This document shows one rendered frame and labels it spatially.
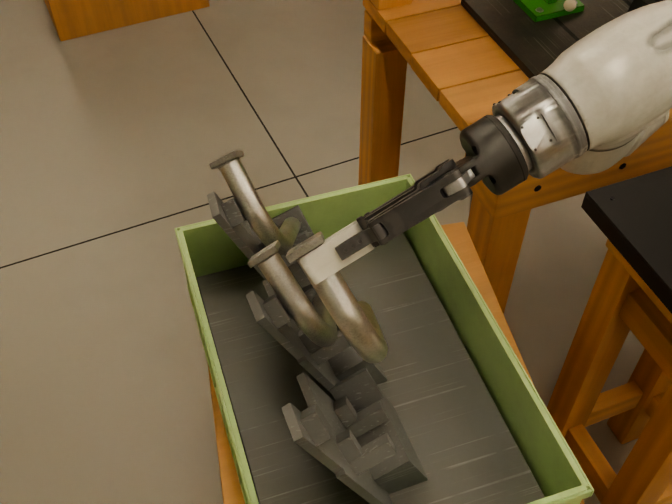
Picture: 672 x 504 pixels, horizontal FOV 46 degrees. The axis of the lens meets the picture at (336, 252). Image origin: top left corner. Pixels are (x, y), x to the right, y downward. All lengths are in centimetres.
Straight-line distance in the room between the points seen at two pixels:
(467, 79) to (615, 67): 99
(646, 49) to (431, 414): 65
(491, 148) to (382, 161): 151
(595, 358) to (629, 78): 102
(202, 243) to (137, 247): 130
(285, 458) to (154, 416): 110
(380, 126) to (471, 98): 52
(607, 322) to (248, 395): 74
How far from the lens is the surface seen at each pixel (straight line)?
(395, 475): 111
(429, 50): 183
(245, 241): 112
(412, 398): 123
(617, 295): 157
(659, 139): 175
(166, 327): 241
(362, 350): 81
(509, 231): 169
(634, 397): 208
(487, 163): 76
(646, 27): 81
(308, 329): 99
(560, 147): 78
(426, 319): 132
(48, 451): 227
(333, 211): 137
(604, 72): 78
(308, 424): 88
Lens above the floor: 190
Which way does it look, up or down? 48 degrees down
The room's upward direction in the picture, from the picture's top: straight up
